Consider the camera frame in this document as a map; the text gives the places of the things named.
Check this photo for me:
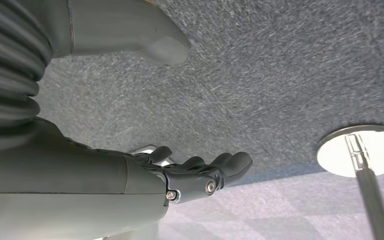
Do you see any chrome pole with round base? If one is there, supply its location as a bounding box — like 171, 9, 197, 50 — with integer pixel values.
316, 124, 384, 240

